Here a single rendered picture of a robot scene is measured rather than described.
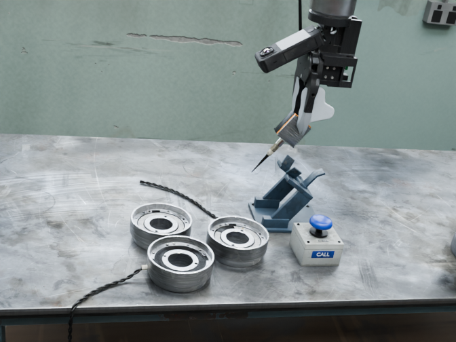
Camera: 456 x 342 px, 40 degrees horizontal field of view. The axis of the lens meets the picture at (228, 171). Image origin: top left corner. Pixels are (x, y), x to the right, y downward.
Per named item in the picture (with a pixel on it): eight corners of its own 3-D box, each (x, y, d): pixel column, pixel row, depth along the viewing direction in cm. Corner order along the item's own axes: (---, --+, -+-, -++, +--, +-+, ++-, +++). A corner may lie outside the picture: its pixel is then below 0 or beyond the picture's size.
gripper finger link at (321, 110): (332, 141, 110) (340, 89, 107) (299, 140, 109) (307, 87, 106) (326, 136, 113) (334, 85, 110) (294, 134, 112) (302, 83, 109)
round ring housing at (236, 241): (272, 269, 105) (276, 249, 104) (210, 270, 103) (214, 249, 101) (256, 235, 115) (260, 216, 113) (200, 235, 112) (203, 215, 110)
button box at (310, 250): (300, 267, 107) (306, 242, 105) (288, 243, 113) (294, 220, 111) (345, 266, 109) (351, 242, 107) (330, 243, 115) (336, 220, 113)
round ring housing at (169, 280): (201, 254, 107) (204, 233, 105) (219, 292, 98) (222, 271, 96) (140, 258, 103) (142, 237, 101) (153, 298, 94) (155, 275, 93)
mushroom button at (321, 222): (309, 249, 108) (314, 224, 106) (301, 236, 111) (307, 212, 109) (330, 249, 109) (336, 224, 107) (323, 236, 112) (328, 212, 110)
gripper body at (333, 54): (351, 92, 107) (367, 22, 102) (302, 89, 105) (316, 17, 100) (336, 78, 114) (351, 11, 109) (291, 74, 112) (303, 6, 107)
